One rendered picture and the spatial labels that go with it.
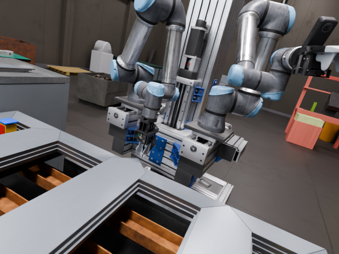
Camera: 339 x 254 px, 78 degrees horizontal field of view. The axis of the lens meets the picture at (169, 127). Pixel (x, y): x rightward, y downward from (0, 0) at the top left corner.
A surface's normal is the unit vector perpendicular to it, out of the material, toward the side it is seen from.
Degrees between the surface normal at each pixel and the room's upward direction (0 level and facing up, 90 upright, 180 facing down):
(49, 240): 0
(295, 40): 90
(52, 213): 0
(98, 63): 90
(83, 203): 0
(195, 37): 90
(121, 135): 90
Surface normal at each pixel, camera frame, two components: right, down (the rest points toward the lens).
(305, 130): -0.43, 0.18
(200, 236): 0.23, -0.92
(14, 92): 0.89, 0.32
